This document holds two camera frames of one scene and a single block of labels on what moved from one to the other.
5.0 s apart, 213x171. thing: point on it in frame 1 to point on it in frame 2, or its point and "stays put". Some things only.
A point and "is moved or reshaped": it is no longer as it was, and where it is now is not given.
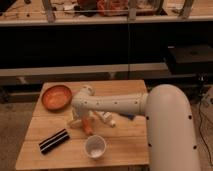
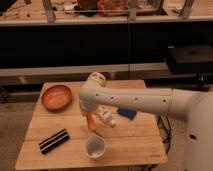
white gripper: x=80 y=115 to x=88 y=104
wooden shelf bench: x=87 y=41 stays put
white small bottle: x=106 y=117 stays put
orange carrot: x=87 y=126 is moved or reshaped
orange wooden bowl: x=56 y=98 stays put
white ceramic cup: x=95 y=146 stays put
